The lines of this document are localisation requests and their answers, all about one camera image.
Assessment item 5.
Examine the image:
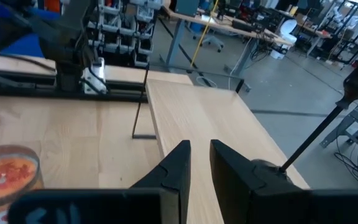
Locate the white rounded machine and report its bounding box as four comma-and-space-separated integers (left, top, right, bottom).
270, 19, 298, 60

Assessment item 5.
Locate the grey parts bin rack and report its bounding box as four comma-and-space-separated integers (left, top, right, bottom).
86, 0, 165, 68

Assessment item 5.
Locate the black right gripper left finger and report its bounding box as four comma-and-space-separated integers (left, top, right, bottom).
130, 139, 192, 224

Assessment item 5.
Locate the grey metal table frame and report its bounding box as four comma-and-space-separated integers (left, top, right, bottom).
319, 94, 358, 160

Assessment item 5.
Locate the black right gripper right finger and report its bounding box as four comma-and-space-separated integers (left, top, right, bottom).
209, 139, 267, 224

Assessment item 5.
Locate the yellow hanging cable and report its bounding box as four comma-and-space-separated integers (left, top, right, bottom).
190, 0, 221, 68

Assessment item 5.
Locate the long wooden workbench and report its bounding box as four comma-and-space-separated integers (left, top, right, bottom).
162, 4, 295, 79

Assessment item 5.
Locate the orange candle jar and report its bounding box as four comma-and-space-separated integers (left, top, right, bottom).
0, 144, 45, 224

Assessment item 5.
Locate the light wood shelf riser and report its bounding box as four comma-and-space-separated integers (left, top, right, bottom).
131, 62, 311, 224

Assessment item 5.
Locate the light office chair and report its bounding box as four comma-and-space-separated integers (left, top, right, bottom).
193, 30, 225, 54

